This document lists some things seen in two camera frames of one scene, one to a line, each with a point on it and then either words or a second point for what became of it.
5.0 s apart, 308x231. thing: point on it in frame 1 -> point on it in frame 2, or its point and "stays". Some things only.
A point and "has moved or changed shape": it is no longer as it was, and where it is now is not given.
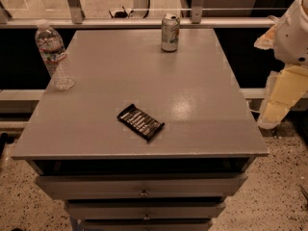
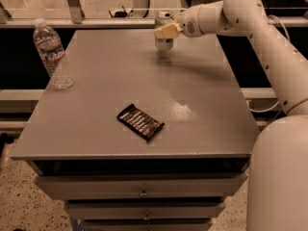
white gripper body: [293, 38] -> [189, 24]
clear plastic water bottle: [51, 47] stays
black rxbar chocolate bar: [140, 121] stays
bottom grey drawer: [146, 224] stays
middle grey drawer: [144, 210] stays
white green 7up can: [170, 33] has moved or changed shape
